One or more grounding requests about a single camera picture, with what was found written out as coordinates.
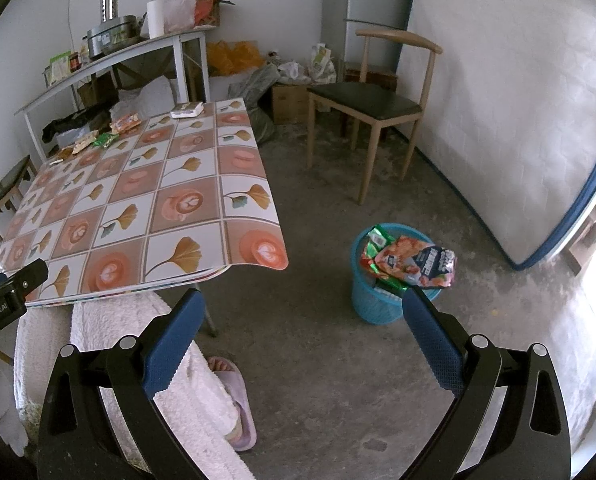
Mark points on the red plastic bag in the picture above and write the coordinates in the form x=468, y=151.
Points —
x=203, y=7

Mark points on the wooden chair with dark seat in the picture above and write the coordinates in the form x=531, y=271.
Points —
x=7, y=185
x=363, y=102

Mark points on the small orange snack packet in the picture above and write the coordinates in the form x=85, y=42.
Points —
x=125, y=123

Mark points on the small green snack packet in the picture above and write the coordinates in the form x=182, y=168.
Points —
x=103, y=139

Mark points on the white green printed bag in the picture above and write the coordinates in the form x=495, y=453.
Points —
x=323, y=62

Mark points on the person's robed leg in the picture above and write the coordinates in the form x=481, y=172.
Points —
x=102, y=320

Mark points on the metal utensil holder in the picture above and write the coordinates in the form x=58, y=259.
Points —
x=108, y=7

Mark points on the wooden furniture piece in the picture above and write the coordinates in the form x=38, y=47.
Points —
x=585, y=245

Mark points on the brown cardboard floor box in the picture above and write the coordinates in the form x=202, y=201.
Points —
x=288, y=105

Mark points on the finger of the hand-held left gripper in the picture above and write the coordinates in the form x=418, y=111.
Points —
x=32, y=275

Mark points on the white flat box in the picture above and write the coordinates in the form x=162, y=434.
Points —
x=186, y=110

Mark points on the person's left hand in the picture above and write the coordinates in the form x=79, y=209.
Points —
x=5, y=405

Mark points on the metal pan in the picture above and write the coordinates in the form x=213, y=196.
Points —
x=110, y=35

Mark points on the clear plastic bag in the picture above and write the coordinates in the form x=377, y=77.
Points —
x=180, y=7

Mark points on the green chip bag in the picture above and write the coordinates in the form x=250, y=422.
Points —
x=375, y=247

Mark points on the pink slipper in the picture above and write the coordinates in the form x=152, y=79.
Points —
x=237, y=395

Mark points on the blue plastic basket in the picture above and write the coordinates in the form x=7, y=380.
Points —
x=373, y=305

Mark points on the grey woven sack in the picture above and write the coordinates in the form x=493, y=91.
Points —
x=258, y=85

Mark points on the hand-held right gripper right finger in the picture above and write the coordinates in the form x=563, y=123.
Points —
x=433, y=345

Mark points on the white shelf table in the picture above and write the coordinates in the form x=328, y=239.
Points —
x=127, y=50

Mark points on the dark blue snack bag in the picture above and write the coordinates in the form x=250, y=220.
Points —
x=418, y=260

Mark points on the white bundle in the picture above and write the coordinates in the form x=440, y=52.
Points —
x=147, y=95

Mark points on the patterned folding table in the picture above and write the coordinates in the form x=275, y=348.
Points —
x=177, y=240

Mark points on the yellow plastic bag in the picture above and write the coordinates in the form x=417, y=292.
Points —
x=232, y=57

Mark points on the white mattress with blue edge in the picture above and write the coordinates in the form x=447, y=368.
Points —
x=503, y=110

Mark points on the green packets on shelf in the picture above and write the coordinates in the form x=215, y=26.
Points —
x=57, y=67

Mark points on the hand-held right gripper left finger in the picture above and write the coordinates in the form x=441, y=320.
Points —
x=175, y=340

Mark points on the cardboard box on shelf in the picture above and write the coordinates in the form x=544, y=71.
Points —
x=223, y=16

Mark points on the white paper towel roll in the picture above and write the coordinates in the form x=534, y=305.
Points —
x=155, y=20

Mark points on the white plastic bag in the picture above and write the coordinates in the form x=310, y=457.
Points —
x=292, y=69

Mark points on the small yellow snack packet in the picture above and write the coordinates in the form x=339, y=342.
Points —
x=83, y=142

